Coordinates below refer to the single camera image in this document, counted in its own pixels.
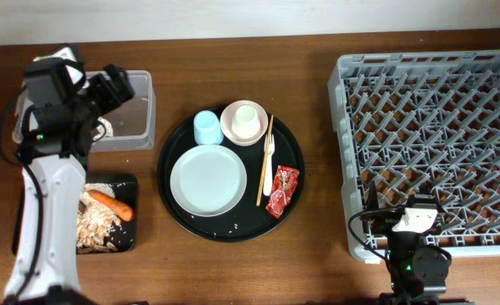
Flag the white tissue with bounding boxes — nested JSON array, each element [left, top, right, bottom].
[[93, 117, 114, 141]]

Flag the red snack wrapper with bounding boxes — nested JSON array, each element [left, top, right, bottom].
[[266, 165, 300, 219]]

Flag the white plastic fork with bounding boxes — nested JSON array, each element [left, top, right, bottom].
[[263, 135, 275, 197]]

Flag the wooden chopstick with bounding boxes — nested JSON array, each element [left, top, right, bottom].
[[256, 114, 275, 207]]

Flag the rice and nutshell pile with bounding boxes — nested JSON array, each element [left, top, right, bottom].
[[76, 183, 121, 254]]

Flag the orange carrot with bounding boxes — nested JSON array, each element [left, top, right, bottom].
[[87, 190, 135, 222]]

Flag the light blue cup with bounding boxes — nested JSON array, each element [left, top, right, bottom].
[[193, 110, 224, 145]]

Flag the white cup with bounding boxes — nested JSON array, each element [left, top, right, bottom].
[[231, 104, 260, 139]]

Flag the grey round plate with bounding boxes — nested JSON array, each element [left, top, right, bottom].
[[169, 145, 247, 217]]

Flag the pink bowl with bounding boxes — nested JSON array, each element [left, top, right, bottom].
[[219, 100, 269, 147]]

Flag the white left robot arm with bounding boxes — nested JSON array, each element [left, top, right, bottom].
[[3, 43, 135, 304]]

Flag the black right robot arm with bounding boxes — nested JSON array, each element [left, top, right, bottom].
[[363, 183, 453, 305]]

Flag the grey dishwasher rack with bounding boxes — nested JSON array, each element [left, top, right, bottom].
[[327, 50, 500, 263]]

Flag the clear plastic bin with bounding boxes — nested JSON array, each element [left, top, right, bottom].
[[12, 70, 156, 154]]

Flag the rectangular black tray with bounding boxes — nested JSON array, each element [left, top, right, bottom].
[[11, 172, 139, 255]]

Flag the round black tray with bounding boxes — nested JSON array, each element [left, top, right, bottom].
[[156, 116, 305, 242]]

